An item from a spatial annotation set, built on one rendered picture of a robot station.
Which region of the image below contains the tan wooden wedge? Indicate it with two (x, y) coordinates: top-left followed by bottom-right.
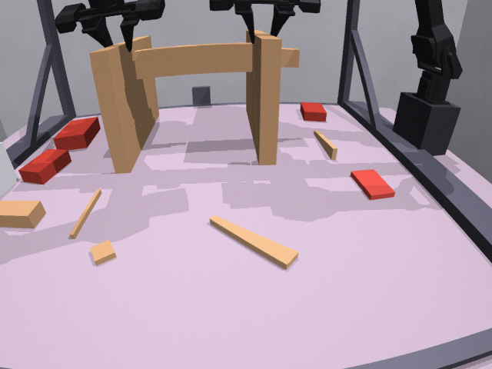
(314, 130), (337, 160)
(210, 215), (299, 270)

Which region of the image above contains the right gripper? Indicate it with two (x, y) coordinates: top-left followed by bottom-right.
(55, 0), (165, 52)

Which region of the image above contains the tan wooden rail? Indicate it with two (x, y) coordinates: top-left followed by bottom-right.
(134, 43), (300, 79)

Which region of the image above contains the tan wooden end board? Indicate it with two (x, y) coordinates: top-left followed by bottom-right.
(89, 36), (159, 174)
(246, 30), (282, 165)

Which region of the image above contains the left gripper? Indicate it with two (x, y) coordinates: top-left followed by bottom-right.
(209, 0), (321, 44)

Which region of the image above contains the tan wooden block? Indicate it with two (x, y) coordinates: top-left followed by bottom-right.
(0, 201), (46, 228)
(90, 240), (117, 266)

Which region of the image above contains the tan wooden stick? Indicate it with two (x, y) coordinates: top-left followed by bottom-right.
(70, 189), (101, 239)

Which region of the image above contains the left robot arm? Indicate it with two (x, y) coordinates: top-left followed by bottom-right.
(411, 0), (463, 105)

